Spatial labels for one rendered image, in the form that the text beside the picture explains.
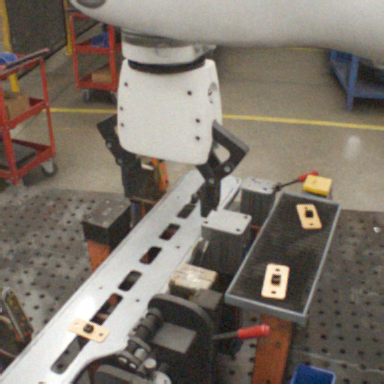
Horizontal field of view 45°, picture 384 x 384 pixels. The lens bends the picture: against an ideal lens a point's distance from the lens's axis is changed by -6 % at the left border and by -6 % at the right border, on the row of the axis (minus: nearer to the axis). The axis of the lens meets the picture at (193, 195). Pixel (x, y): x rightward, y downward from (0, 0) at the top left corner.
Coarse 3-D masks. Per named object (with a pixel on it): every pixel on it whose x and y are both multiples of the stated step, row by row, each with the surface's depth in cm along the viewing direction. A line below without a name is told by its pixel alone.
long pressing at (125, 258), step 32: (192, 192) 139; (224, 192) 139; (160, 224) 126; (192, 224) 126; (128, 256) 115; (160, 256) 115; (96, 288) 105; (160, 288) 105; (64, 320) 96; (128, 320) 97; (32, 352) 89; (96, 352) 89
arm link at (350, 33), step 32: (96, 0) 33; (128, 0) 31; (160, 0) 31; (192, 0) 30; (224, 0) 30; (256, 0) 31; (288, 0) 31; (320, 0) 32; (352, 0) 31; (160, 32) 33; (192, 32) 32; (224, 32) 32; (256, 32) 32; (288, 32) 33; (320, 32) 34; (352, 32) 33
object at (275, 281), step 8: (272, 272) 85; (280, 272) 85; (272, 280) 82; (280, 280) 82; (264, 288) 82; (272, 288) 82; (280, 288) 82; (264, 296) 80; (272, 296) 80; (280, 296) 80
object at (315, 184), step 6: (306, 180) 114; (312, 180) 113; (318, 180) 113; (324, 180) 113; (330, 180) 113; (306, 186) 111; (312, 186) 111; (318, 186) 111; (324, 186) 111; (330, 186) 112; (318, 192) 110; (324, 192) 110
